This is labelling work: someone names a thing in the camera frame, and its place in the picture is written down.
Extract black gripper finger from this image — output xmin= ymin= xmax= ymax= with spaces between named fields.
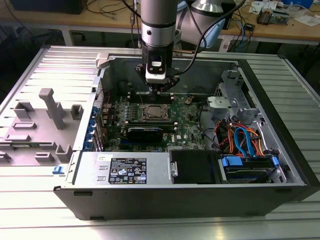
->
xmin=135 ymin=63 xmax=159 ymax=99
xmin=157 ymin=75 xmax=181 ymax=99

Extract silver CPU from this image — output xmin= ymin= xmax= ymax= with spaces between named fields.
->
xmin=147 ymin=106 xmax=164 ymax=118

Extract black RAM slot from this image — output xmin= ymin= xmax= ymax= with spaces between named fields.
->
xmin=127 ymin=91 xmax=174 ymax=96
xmin=127 ymin=96 xmax=174 ymax=101
xmin=127 ymin=94 xmax=174 ymax=99
xmin=126 ymin=118 xmax=175 ymax=122
xmin=127 ymin=99 xmax=174 ymax=104

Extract grey case latch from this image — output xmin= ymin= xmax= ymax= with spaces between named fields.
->
xmin=95 ymin=51 xmax=112 ymax=70

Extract green motherboard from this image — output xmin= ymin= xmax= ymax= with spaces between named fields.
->
xmin=99 ymin=92 xmax=210 ymax=154

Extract metal drive cage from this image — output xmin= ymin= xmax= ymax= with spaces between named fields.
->
xmin=214 ymin=69 xmax=247 ymax=99

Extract black graphics card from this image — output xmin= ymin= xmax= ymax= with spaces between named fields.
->
xmin=124 ymin=126 xmax=165 ymax=145

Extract wooden desk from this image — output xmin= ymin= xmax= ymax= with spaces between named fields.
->
xmin=0 ymin=0 xmax=320 ymax=47

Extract tall black box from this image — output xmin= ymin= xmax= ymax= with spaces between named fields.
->
xmin=224 ymin=0 xmax=236 ymax=30

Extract hard disk in blue carrier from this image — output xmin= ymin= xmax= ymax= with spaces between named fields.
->
xmin=217 ymin=154 xmax=281 ymax=185

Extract silver power supply unit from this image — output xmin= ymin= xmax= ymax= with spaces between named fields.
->
xmin=71 ymin=151 xmax=179 ymax=186

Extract white printed cards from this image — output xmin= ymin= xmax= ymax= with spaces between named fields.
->
xmin=249 ymin=0 xmax=285 ymax=13

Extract black monitor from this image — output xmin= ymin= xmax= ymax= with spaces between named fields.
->
xmin=9 ymin=0 xmax=88 ymax=15

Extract copper wound transformer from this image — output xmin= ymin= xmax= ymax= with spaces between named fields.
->
xmin=257 ymin=6 xmax=274 ymax=25

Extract black and grey PC case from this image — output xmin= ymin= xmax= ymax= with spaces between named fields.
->
xmin=53 ymin=51 xmax=320 ymax=221

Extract grey parts rack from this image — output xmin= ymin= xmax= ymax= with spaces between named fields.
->
xmin=0 ymin=87 xmax=85 ymax=165

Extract small electronic device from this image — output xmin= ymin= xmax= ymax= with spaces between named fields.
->
xmin=272 ymin=8 xmax=292 ymax=25

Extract white paper sheets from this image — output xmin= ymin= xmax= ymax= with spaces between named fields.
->
xmin=293 ymin=14 xmax=320 ymax=27

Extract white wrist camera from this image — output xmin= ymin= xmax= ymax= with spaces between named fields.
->
xmin=144 ymin=57 xmax=168 ymax=84

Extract hanging grey cable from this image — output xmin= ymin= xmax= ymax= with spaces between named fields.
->
xmin=129 ymin=0 xmax=141 ymax=49

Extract thin red wire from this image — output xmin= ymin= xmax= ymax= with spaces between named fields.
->
xmin=96 ymin=87 xmax=112 ymax=107

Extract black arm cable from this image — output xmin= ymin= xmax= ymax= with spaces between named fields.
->
xmin=177 ymin=0 xmax=247 ymax=75

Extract black power cable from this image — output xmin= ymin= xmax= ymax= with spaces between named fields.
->
xmin=198 ymin=106 xmax=223 ymax=152

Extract silver drive bracket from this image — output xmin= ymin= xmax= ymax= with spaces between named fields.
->
xmin=206 ymin=96 xmax=258 ymax=118

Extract blue network cable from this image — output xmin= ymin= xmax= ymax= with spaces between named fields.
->
xmin=239 ymin=19 xmax=249 ymax=52

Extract blue flat data cable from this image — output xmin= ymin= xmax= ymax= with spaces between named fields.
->
xmin=234 ymin=126 xmax=256 ymax=159

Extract orange power wire bundle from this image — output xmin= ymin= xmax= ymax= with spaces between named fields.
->
xmin=214 ymin=119 xmax=266 ymax=157

